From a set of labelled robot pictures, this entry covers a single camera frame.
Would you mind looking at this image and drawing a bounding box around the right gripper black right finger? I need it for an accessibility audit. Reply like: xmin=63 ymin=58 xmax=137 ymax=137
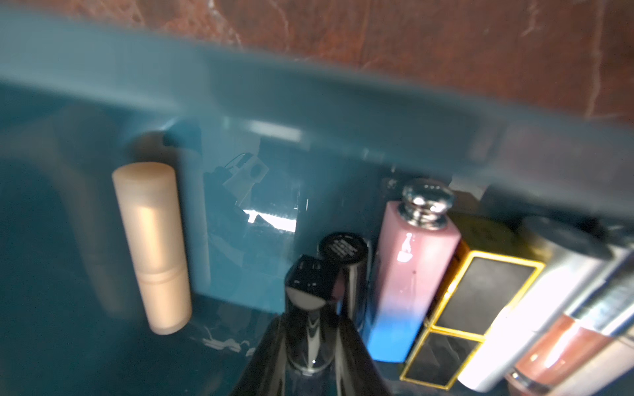
xmin=335 ymin=316 xmax=391 ymax=396

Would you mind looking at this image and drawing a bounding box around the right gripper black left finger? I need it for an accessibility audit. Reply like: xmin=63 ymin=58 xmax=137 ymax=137
xmin=230 ymin=314 xmax=287 ymax=396

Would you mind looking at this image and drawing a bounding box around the blue pink lipstick tube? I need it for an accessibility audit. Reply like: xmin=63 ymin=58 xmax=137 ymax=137
xmin=363 ymin=178 xmax=461 ymax=363

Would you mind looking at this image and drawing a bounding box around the tan lipstick tube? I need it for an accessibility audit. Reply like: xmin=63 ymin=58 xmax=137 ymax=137
xmin=112 ymin=162 xmax=193 ymax=335

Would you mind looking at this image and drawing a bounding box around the teal plastic storage box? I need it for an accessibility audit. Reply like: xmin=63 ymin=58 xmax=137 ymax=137
xmin=1 ymin=5 xmax=633 ymax=395

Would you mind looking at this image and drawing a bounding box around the silver lipstick tube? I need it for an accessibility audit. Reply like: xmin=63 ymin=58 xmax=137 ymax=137
xmin=457 ymin=216 xmax=613 ymax=393

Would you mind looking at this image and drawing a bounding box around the rose lipstick tube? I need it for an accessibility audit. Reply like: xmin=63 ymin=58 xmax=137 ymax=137
xmin=506 ymin=255 xmax=633 ymax=395

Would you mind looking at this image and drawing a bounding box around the light pink lipstick tube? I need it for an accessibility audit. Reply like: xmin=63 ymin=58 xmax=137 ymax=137
xmin=548 ymin=328 xmax=633 ymax=396

